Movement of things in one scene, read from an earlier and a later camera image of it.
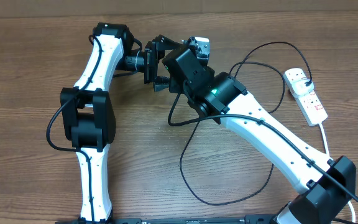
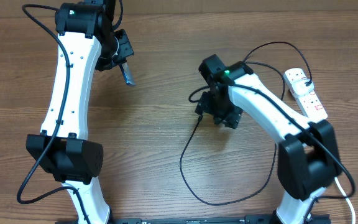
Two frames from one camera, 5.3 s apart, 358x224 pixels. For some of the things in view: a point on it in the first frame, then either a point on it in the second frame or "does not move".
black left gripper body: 150,63 → 116,51
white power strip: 312,109 does not move
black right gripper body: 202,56 → 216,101
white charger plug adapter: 299,88 does not move
